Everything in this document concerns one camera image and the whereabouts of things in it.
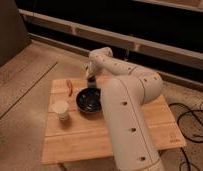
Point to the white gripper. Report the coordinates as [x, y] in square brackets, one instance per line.
[91, 73]

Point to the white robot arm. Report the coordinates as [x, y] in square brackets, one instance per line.
[121, 99]

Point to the black bowl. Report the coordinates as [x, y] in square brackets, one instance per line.
[88, 100]

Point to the wooden cutting board table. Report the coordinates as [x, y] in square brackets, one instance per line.
[84, 137]

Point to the white shelf rail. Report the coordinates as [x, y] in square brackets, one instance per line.
[150, 48]

